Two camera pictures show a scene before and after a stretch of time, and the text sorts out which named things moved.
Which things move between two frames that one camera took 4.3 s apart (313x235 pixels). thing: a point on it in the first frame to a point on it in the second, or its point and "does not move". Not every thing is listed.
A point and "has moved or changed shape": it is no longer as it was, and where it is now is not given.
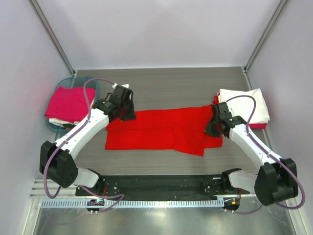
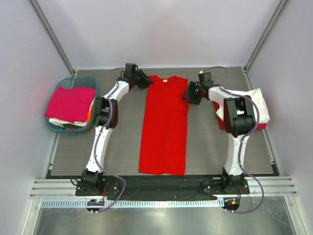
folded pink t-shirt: x=69 y=104 does not move
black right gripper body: x=212 y=128 to x=191 y=91
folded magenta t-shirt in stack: x=257 y=126 does not move
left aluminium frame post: x=39 y=12 does not move
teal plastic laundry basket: x=74 y=82 does not move
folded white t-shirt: x=243 y=106 does not move
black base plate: x=160 y=187 does not move
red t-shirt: x=184 y=129 has moved or changed shape
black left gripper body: x=127 y=113 to x=142 y=78
